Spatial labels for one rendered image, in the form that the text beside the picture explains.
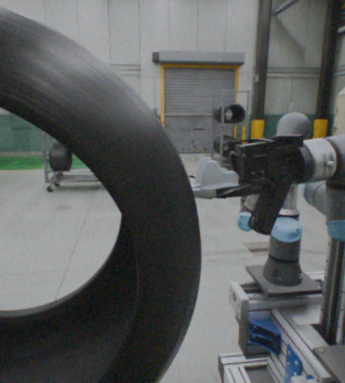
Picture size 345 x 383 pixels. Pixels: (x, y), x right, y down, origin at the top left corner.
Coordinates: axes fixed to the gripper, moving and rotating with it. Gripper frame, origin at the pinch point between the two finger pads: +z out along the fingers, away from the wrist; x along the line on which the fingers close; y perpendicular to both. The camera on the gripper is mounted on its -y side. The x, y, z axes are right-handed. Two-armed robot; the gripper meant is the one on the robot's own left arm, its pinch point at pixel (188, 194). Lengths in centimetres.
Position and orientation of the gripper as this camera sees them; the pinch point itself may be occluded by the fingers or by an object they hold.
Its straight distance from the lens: 51.6
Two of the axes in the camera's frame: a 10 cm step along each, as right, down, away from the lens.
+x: 2.1, 2.2, -9.5
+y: -1.2, -9.6, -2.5
